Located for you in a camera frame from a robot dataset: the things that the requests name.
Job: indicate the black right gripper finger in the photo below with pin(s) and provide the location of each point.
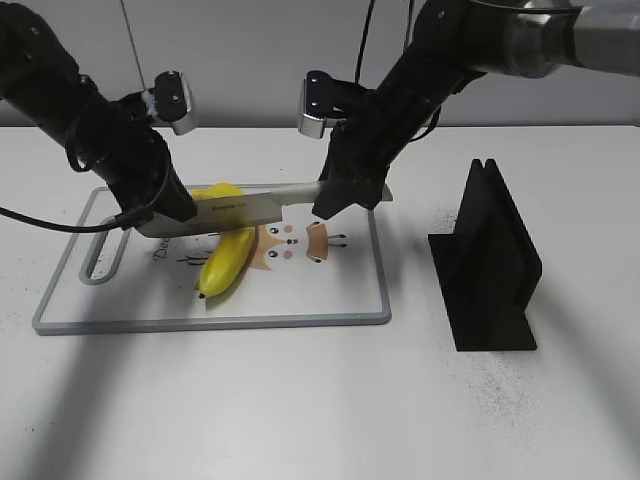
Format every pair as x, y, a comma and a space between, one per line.
368, 195
334, 197

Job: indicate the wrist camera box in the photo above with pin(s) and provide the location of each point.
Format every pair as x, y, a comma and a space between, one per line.
170, 101
325, 98

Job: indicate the white-handled kitchen knife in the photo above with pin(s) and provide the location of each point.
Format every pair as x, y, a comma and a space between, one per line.
229, 213

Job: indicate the white grey-rimmed cutting board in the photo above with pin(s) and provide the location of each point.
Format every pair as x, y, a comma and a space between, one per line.
303, 272

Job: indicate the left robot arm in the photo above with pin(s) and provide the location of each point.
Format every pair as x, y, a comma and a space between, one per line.
39, 77

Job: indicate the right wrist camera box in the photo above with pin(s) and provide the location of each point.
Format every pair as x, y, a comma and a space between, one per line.
325, 98

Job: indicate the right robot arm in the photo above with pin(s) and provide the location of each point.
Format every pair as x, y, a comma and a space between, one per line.
453, 44

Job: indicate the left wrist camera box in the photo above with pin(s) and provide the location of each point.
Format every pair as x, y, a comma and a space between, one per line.
170, 101

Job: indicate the black knife stand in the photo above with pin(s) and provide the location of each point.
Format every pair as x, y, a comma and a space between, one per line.
488, 267

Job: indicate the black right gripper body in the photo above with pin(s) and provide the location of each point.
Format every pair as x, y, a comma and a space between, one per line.
373, 127

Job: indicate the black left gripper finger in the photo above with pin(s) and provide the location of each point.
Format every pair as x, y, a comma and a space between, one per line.
171, 198

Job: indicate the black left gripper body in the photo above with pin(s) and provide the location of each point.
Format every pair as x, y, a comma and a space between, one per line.
115, 140

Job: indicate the yellow plastic banana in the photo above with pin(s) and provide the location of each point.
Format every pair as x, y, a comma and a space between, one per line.
226, 262

